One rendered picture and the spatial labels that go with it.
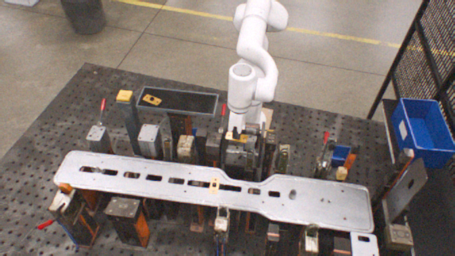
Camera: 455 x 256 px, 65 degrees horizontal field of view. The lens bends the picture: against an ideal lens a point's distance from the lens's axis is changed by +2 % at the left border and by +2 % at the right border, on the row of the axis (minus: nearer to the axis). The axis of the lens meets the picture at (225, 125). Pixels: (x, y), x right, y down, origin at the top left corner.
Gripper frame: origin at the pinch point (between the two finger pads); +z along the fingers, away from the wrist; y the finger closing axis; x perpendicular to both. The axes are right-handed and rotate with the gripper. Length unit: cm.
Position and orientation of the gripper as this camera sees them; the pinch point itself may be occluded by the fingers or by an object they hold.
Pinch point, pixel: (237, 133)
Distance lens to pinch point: 135.8
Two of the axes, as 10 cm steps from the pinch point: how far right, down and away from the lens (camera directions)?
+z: -0.3, 6.4, 7.6
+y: -2.5, 7.4, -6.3
